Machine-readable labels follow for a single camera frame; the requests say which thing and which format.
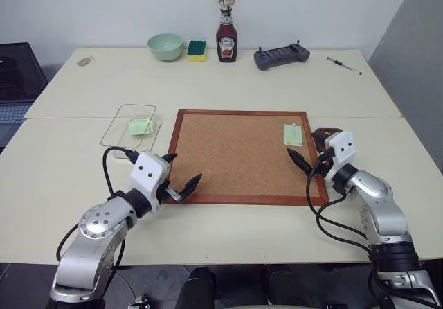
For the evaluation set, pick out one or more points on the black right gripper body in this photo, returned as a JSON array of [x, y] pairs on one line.
[[324, 163]]

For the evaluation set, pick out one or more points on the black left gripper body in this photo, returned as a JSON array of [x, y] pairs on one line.
[[169, 193]]

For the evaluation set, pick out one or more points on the grey handheld controller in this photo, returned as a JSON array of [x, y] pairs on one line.
[[280, 57]]

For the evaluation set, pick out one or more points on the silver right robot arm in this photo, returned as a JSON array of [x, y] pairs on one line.
[[384, 212]]

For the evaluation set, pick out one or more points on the small grey oval object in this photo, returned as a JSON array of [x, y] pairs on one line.
[[84, 61]]

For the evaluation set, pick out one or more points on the dark rounded shape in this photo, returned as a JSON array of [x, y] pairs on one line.
[[195, 288]]

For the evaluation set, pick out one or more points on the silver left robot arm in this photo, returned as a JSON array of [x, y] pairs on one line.
[[93, 239]]

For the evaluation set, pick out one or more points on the green sticky note pad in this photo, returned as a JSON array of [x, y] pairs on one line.
[[140, 126]]

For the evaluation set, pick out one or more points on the pale green paper note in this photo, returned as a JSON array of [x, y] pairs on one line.
[[293, 136]]

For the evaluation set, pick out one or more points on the cork board with brown frame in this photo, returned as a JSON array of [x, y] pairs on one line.
[[235, 153]]

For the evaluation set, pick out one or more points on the red ketchup bottle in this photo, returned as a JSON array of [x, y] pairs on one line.
[[227, 42]]

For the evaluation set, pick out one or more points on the dark laptop computer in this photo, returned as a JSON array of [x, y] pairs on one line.
[[17, 77]]

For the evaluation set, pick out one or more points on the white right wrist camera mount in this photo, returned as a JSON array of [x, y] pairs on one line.
[[341, 153]]

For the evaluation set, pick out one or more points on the pale green bowl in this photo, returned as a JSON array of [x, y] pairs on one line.
[[165, 46]]

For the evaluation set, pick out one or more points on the grey partition panel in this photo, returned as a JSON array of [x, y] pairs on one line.
[[412, 63]]

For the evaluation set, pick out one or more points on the yellow and green sponge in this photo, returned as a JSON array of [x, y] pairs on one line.
[[197, 50]]

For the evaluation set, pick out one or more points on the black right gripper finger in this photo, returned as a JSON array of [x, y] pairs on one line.
[[299, 160], [323, 135]]

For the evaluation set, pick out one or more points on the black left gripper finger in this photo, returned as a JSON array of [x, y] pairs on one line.
[[191, 185], [170, 158]]

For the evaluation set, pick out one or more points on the clear plastic tray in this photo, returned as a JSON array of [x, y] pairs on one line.
[[117, 129]]

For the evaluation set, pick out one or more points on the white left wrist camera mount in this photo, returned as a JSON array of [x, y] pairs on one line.
[[149, 175]]

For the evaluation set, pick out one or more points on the black and silver pen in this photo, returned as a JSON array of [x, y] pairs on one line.
[[344, 66]]

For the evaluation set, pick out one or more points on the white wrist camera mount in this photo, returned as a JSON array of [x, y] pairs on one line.
[[149, 175], [341, 153]]

